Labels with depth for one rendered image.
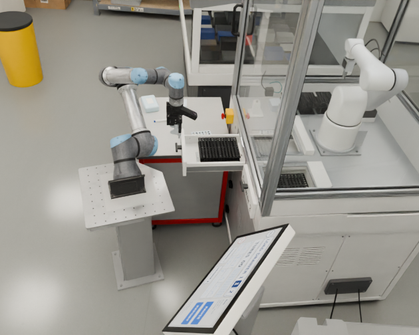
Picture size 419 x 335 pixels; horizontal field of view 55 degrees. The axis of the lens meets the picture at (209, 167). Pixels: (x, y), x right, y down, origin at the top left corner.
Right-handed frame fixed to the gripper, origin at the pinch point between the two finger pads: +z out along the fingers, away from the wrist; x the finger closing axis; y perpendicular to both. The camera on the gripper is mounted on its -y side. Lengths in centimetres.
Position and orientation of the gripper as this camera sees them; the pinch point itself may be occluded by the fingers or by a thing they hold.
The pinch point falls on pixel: (179, 133)
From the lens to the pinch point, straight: 219.0
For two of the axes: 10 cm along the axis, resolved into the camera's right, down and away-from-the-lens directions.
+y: -9.9, 0.2, -1.1
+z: -0.6, 7.3, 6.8
